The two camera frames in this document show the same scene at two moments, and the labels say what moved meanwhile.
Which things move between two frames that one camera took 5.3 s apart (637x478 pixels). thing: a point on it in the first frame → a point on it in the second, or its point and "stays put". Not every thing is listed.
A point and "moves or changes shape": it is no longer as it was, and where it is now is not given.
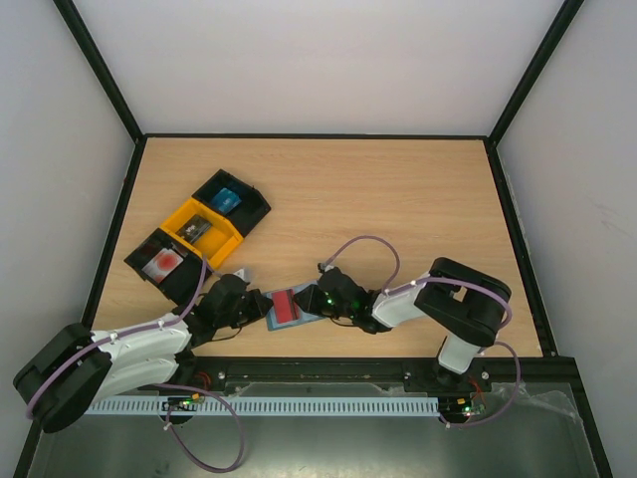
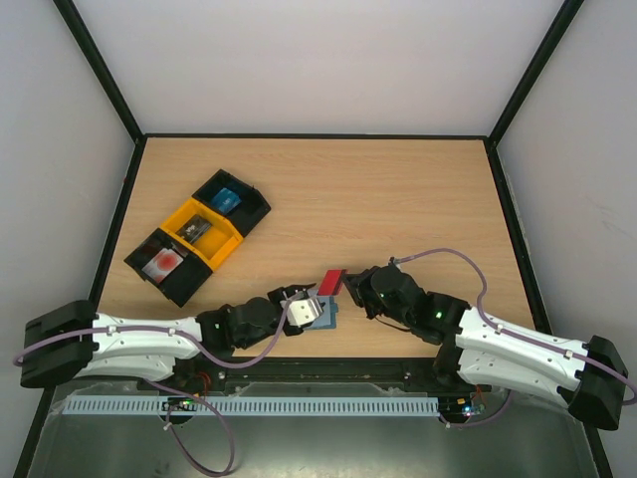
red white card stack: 162,265 stays put
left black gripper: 257,312 → 278,294
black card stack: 193,228 stays put
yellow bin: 209,232 stays put
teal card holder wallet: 304,316 moves or changes shape
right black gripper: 315,295 → 361,289
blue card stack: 226,200 stays put
